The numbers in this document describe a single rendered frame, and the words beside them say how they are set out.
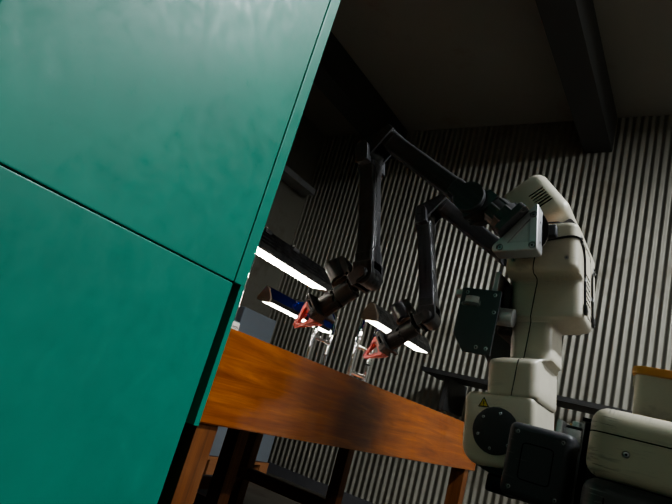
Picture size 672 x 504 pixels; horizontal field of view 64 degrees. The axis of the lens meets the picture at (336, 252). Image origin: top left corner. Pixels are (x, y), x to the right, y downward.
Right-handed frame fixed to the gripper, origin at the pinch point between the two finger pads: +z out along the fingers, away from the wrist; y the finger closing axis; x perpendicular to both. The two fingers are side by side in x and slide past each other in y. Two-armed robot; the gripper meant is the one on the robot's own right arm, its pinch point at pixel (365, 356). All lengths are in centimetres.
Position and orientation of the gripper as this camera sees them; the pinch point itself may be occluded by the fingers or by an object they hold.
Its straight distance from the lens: 182.6
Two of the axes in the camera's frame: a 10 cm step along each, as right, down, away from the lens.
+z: -8.1, 5.4, 2.5
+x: 3.3, 7.6, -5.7
